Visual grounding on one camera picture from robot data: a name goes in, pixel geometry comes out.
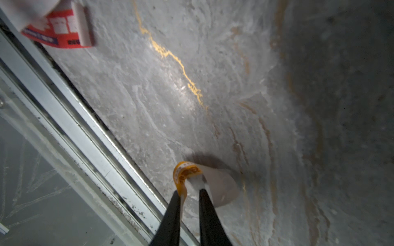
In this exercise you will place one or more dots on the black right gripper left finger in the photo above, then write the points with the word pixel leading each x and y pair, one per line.
pixel 168 233

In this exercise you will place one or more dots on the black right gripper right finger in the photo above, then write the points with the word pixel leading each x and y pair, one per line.
pixel 211 230

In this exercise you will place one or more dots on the red and white peeled label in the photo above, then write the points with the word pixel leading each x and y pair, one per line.
pixel 66 28

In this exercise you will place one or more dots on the metal base rail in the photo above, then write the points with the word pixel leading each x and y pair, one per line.
pixel 80 131

